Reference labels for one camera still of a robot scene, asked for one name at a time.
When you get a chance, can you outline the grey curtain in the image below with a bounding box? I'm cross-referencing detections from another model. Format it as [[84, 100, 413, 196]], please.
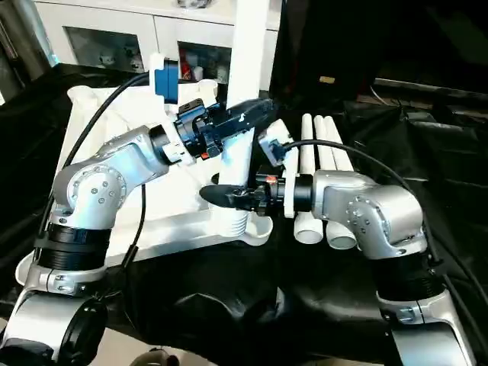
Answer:
[[0, 0, 54, 104]]

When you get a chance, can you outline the red bottle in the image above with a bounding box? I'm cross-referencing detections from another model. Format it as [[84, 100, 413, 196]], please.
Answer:
[[178, 51, 191, 81]]

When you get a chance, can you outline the black mat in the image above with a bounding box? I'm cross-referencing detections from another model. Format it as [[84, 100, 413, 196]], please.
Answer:
[[0, 63, 488, 366]]

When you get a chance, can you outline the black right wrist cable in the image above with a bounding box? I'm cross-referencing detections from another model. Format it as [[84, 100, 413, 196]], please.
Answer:
[[281, 139, 488, 366]]

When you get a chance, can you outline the grey metal bar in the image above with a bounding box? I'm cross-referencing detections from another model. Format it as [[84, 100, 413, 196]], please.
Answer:
[[375, 78, 488, 96]]

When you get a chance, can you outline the white cabinet with glass doors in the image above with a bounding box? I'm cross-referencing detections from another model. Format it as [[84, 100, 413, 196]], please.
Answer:
[[34, 0, 281, 92]]

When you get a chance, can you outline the large black case yellow label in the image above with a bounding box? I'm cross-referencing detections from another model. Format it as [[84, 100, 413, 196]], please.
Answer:
[[268, 0, 382, 108]]

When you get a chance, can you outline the white plastic table leg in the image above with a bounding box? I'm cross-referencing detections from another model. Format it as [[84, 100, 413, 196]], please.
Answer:
[[294, 114, 324, 245], [313, 115, 358, 251], [323, 116, 355, 172], [211, 0, 285, 239]]

